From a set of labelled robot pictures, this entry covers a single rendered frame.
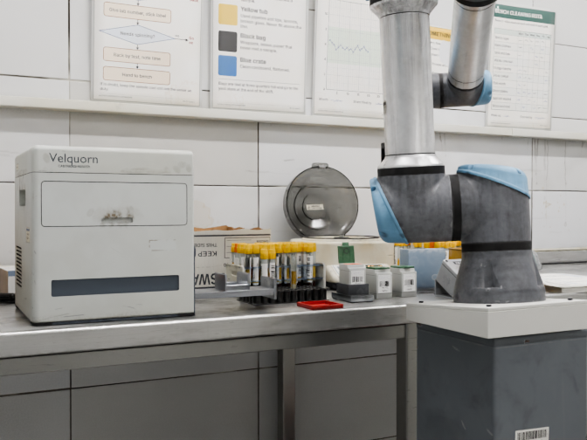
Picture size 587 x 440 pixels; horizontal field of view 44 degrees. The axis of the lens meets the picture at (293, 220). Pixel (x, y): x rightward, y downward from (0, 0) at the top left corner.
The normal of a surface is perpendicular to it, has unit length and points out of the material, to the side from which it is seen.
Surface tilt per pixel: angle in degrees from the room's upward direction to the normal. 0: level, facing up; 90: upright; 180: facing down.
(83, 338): 90
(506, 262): 68
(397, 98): 94
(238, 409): 90
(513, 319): 90
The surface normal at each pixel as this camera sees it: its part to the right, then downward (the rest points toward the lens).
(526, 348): 0.45, 0.01
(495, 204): -0.14, -0.05
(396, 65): -0.50, 0.07
